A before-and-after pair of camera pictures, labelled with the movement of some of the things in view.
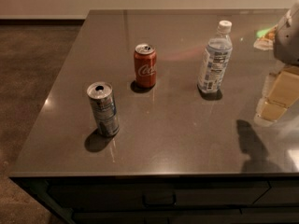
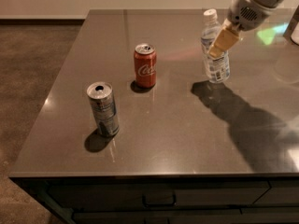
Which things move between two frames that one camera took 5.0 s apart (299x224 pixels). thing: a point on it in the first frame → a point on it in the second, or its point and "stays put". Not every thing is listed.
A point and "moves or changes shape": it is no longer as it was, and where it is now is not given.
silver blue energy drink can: (104, 108) stays put
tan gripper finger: (283, 93) → (228, 35)
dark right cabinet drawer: (280, 193) stays put
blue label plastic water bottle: (216, 62) moves or changes shape
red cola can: (145, 64) stays put
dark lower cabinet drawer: (185, 215) stays put
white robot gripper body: (288, 41) → (244, 12)
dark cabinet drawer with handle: (155, 194) stays put
